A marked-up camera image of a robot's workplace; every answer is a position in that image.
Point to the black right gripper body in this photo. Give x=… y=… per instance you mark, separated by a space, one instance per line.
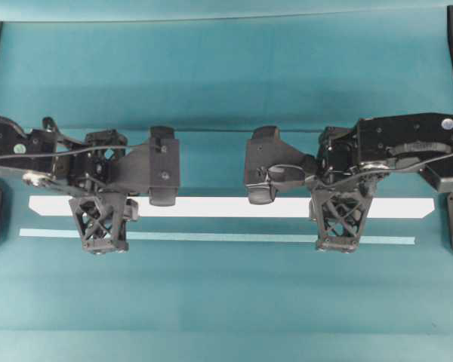
x=270 y=162

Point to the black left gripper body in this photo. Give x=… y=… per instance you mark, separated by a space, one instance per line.
x=155 y=164

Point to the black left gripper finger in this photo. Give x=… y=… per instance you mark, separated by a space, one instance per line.
x=162 y=197
x=161 y=132

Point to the light teal tape strip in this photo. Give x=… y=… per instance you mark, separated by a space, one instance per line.
x=218 y=237

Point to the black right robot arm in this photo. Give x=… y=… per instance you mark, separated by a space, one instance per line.
x=352 y=158

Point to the white wooden board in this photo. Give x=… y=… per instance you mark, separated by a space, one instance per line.
x=239 y=207

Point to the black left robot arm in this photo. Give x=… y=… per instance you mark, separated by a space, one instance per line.
x=104 y=162

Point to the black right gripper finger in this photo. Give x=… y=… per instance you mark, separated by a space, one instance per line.
x=265 y=134
x=261 y=194

